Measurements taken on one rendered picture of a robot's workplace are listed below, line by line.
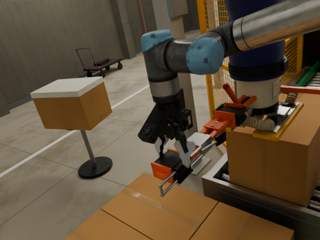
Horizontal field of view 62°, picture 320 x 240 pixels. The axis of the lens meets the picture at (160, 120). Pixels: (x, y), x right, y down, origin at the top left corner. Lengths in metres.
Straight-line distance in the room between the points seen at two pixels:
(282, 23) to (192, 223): 1.14
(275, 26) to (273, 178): 1.00
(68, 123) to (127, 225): 1.43
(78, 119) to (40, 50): 4.55
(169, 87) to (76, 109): 1.99
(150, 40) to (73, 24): 7.06
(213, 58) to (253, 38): 0.11
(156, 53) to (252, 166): 1.01
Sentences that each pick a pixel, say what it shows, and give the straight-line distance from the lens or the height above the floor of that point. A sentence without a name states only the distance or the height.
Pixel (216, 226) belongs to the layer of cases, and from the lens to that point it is 1.48.
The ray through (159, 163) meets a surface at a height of 1.23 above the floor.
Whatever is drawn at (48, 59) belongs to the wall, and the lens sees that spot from 7.12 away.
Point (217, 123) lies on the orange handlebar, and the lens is 0.93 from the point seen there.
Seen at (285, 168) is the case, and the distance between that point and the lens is 1.42.
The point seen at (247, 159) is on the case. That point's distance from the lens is 1.48.
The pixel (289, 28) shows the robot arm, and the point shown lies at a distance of 0.60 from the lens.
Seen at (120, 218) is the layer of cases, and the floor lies 0.54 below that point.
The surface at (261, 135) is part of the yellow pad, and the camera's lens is 1.11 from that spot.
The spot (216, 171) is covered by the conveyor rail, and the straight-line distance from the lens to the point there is 1.73.
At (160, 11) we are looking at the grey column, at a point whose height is 1.53.
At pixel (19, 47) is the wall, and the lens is 6.80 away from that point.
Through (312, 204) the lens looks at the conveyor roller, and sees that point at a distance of 1.63.
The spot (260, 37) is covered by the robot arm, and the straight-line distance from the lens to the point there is 0.62.
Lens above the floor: 1.65
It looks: 25 degrees down
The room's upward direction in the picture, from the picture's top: 12 degrees counter-clockwise
